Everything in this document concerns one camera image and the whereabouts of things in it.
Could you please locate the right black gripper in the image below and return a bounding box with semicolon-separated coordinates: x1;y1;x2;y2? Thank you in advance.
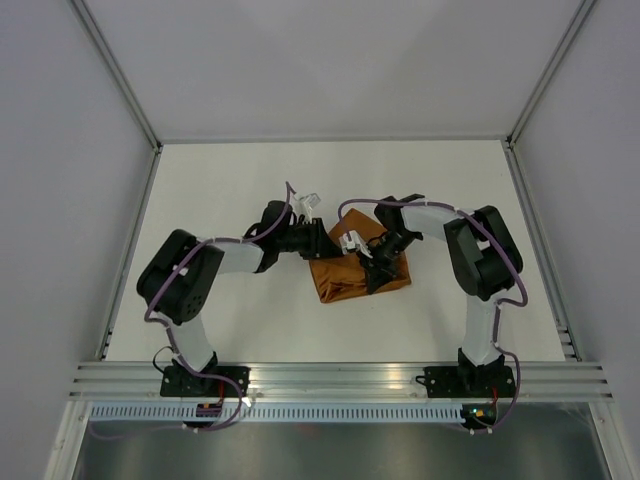
356;230;420;294

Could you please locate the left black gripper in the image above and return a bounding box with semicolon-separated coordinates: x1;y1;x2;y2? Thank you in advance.
276;218;343;260

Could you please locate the orange cloth napkin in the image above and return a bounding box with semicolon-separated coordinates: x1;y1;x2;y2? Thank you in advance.
309;208;412;304

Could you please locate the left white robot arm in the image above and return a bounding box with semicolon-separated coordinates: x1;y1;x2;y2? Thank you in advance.
136;200;343;398

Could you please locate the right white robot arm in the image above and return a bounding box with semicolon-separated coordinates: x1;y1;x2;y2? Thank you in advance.
357;194;528;395

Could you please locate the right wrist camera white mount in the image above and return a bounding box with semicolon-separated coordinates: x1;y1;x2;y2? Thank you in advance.
339;230;367;254

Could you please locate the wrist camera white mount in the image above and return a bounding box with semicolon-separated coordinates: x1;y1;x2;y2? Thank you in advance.
292;193;321;219
339;230;367;254

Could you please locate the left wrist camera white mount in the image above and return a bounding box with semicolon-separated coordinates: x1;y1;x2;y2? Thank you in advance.
292;193;321;219

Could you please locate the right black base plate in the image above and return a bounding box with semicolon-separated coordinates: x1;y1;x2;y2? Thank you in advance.
414;366;516;399

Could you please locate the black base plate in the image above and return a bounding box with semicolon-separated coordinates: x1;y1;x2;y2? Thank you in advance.
160;365;250;398
414;366;516;399

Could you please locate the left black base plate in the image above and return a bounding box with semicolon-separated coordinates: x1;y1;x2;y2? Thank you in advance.
160;365;250;398

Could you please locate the white slotted cable duct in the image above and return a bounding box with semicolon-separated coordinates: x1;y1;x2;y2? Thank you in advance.
90;402;463;423

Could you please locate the left aluminium frame post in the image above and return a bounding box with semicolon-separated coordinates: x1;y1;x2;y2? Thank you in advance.
68;0;162;153

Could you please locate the aluminium frame post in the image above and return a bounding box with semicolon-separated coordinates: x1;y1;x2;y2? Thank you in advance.
505;0;599;150
68;0;162;153

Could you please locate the aluminium mounting rail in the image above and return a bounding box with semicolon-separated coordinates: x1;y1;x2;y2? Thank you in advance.
67;361;613;403

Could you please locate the right aluminium frame post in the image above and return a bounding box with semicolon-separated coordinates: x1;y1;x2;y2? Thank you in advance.
505;0;599;150

